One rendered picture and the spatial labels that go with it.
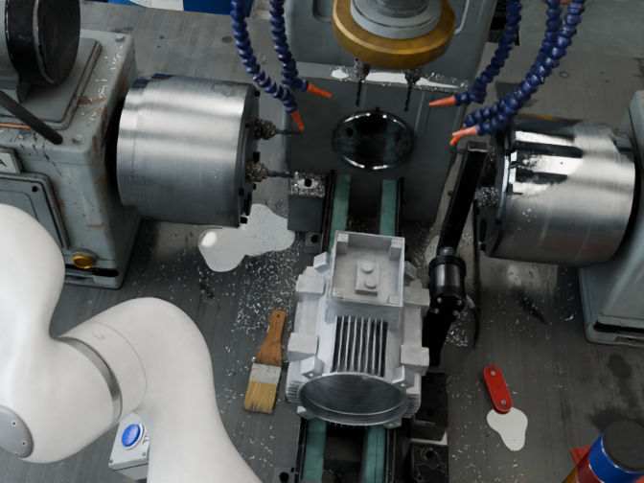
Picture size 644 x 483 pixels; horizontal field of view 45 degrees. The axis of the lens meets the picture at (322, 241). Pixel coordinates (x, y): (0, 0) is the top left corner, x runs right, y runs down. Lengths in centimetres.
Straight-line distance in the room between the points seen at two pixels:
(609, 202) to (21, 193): 92
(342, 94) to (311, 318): 43
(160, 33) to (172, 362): 133
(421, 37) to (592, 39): 249
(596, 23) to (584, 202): 247
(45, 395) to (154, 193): 63
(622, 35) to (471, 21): 230
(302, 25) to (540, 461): 85
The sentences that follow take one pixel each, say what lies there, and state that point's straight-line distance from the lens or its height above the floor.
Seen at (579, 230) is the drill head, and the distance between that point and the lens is 130.
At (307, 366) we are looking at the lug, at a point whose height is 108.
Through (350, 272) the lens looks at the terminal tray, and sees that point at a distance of 112.
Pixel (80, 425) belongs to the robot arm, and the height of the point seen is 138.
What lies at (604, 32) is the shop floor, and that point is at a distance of 368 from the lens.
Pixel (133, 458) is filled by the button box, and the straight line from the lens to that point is 104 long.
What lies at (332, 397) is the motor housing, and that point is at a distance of 121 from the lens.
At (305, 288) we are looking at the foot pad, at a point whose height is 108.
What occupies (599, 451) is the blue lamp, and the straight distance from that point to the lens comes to 97.
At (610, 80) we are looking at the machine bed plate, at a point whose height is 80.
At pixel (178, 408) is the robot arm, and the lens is 79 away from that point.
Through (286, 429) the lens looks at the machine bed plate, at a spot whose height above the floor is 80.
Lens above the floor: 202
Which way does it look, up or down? 52 degrees down
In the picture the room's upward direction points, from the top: 6 degrees clockwise
